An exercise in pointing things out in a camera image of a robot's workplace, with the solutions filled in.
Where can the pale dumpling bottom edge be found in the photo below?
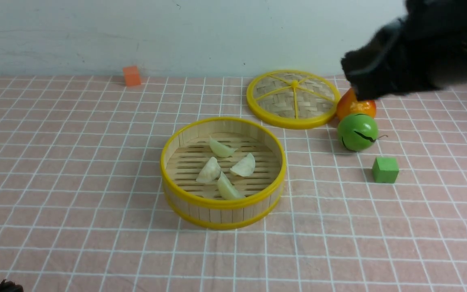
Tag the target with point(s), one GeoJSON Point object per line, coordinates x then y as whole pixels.
{"type": "Point", "coordinates": [227, 190]}

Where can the bamboo steamer lid yellow rim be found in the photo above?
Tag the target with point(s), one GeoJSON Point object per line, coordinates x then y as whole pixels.
{"type": "Point", "coordinates": [292, 99]}

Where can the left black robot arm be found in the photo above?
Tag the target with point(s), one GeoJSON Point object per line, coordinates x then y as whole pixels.
{"type": "Point", "coordinates": [10, 286]}

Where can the bamboo steamer tray yellow rim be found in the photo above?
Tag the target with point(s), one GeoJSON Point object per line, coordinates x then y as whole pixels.
{"type": "Point", "coordinates": [186, 153]}

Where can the green toy watermelon ball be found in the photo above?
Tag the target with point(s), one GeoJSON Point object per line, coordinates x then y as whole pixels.
{"type": "Point", "coordinates": [357, 132]}

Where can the orange toy pear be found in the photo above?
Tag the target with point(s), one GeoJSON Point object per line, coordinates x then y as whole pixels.
{"type": "Point", "coordinates": [349, 105]}

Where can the pink checkered tablecloth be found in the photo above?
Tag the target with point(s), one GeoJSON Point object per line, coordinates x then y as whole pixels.
{"type": "Point", "coordinates": [82, 207]}

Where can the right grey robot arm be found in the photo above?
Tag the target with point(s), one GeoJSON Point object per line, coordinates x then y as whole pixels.
{"type": "Point", "coordinates": [455, 44]}

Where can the green foam cube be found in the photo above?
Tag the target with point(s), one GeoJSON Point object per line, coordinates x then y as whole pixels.
{"type": "Point", "coordinates": [385, 170]}

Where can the white dumpling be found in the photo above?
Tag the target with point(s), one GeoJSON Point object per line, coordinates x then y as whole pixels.
{"type": "Point", "coordinates": [245, 167]}
{"type": "Point", "coordinates": [209, 172]}

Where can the pale green dumpling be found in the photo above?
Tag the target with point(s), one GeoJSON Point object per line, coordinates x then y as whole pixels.
{"type": "Point", "coordinates": [221, 150]}

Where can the orange foam cube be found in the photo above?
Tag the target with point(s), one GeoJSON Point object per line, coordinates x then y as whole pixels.
{"type": "Point", "coordinates": [132, 76]}

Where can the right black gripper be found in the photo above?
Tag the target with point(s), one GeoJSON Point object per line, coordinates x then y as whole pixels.
{"type": "Point", "coordinates": [398, 59]}

